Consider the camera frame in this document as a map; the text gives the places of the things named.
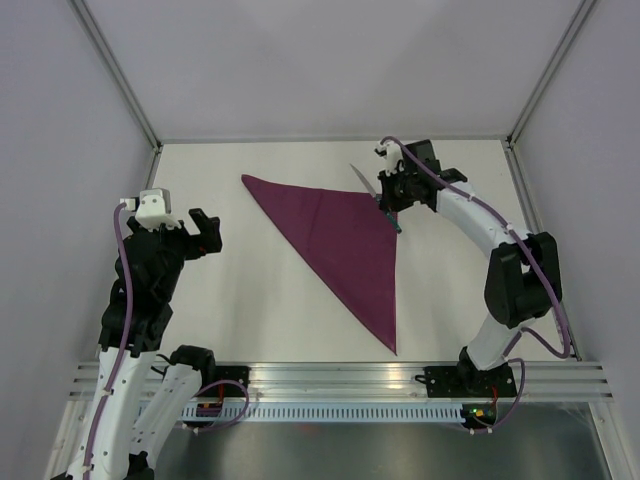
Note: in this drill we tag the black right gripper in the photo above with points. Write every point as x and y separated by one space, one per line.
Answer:
389 200

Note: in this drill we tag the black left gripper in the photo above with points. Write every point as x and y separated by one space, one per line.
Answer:
207 242

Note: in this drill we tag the knife with teal handle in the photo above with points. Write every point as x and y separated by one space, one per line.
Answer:
377 198

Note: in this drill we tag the purple cloth napkin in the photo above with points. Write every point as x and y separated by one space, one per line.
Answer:
347 243

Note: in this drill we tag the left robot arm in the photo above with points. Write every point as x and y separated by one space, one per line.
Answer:
119 439

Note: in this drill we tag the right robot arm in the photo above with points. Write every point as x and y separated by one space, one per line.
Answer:
523 281

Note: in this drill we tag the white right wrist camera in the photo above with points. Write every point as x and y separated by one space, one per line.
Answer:
391 154

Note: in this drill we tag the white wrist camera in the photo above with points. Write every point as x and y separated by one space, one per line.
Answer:
152 209
391 154

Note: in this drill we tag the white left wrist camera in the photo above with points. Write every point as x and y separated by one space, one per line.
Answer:
152 209

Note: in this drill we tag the aluminium right frame post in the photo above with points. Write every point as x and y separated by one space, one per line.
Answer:
577 22

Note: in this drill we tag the aluminium frame post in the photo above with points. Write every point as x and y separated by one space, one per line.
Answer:
100 43
577 22

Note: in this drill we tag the white slotted cable duct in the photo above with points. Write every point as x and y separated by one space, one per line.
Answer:
352 412

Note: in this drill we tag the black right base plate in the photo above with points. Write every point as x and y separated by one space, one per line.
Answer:
449 382

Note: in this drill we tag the aluminium left frame post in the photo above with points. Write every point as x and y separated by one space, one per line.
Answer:
100 43

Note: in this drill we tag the aluminium front rail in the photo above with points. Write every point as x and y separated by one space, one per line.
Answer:
537 381

